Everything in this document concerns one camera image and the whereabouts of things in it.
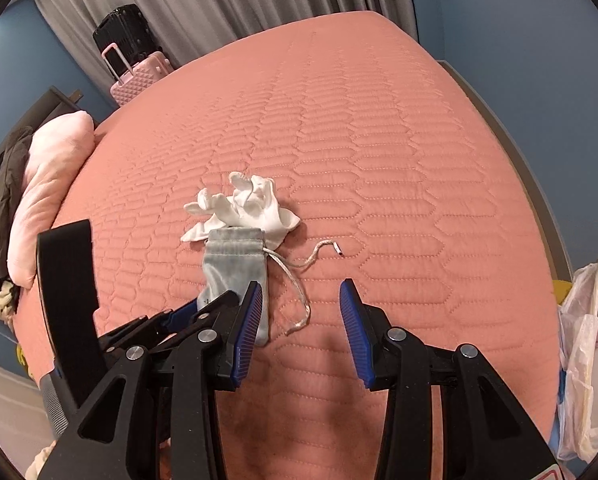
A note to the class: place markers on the white plastic bag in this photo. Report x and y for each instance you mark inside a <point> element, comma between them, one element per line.
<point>586,360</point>

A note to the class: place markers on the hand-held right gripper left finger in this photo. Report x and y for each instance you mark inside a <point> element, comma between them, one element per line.
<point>249,327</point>

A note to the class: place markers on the dark clothes pile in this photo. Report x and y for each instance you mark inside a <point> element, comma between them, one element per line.
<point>4,210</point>

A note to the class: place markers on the pink quilted bed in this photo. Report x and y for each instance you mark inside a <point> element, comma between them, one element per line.
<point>354,160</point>

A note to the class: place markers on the white crumpled cloth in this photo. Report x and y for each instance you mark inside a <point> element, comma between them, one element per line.
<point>249,205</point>

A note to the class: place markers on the pink suitcase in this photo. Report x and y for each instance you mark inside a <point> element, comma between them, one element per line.
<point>139,82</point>

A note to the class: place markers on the pink pillow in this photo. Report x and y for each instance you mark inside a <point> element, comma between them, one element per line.
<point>49,185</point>

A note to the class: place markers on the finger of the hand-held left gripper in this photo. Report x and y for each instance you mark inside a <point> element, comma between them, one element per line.
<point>129,332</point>
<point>186,312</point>

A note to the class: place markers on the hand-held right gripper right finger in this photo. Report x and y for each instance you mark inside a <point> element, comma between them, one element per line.
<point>354,332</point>

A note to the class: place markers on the dark grey headboard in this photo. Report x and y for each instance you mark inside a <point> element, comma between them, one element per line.
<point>61,102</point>

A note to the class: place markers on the black suitcase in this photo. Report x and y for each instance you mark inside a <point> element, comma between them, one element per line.
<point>126,30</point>

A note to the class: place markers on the yellow item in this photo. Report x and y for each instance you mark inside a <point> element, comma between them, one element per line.
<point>562,292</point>

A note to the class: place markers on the white drawer cabinet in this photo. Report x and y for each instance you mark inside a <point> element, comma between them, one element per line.
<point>9,410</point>

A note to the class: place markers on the grey bed frame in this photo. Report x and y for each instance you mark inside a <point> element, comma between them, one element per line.
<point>519,160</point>

